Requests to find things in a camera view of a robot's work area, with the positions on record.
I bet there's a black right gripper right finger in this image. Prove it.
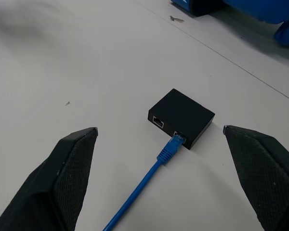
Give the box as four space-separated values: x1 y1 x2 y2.
223 124 289 231

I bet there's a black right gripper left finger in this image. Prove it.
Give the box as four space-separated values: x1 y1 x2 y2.
0 127 99 231

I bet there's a black network adapter box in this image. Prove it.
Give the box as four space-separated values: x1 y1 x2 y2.
148 88 216 151

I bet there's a blue rounded plastic object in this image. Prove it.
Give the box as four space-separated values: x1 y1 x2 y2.
273 20 289 47

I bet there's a blue plastic container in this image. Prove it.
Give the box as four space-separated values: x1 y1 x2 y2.
170 0 289 24

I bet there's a blue Ethernet cable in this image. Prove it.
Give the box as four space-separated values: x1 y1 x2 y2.
102 133 186 231

